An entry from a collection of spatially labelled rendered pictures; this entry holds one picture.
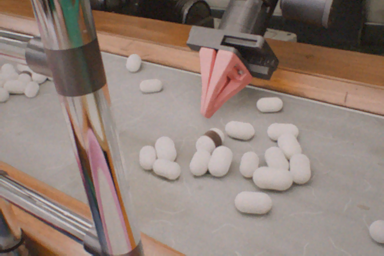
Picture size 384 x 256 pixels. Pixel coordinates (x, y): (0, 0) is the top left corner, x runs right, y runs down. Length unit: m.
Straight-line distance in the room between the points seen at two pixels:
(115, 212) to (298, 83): 0.42
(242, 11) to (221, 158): 0.19
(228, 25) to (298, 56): 0.14
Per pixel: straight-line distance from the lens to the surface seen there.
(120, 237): 0.25
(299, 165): 0.46
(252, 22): 0.56
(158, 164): 0.48
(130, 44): 0.78
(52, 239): 0.41
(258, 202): 0.42
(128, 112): 0.61
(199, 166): 0.47
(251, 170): 0.46
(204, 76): 0.54
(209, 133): 0.50
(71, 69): 0.20
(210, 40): 0.55
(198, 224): 0.43
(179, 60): 0.71
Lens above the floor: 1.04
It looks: 30 degrees down
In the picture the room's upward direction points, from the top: 7 degrees counter-clockwise
